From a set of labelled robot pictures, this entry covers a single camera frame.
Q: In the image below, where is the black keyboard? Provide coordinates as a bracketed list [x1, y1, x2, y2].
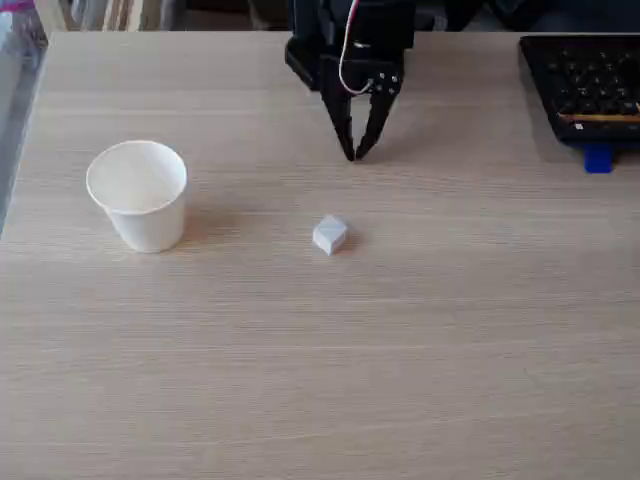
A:
[518, 34, 640, 149]

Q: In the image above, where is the yellow pencil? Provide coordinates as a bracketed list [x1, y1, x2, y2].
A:
[557, 112, 640, 124]

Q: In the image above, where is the white cube block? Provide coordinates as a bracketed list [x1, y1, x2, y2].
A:
[312, 214, 350, 257]

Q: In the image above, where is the white paper cup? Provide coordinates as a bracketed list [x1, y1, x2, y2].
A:
[85, 139, 189, 254]

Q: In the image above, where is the red white servo cable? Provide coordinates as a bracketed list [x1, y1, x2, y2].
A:
[337, 0, 376, 97]

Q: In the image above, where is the blue plastic clamp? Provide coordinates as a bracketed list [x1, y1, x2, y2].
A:
[583, 143, 616, 175]

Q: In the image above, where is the pale wooden slat rack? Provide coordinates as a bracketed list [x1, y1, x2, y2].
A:
[34, 0, 177, 33]

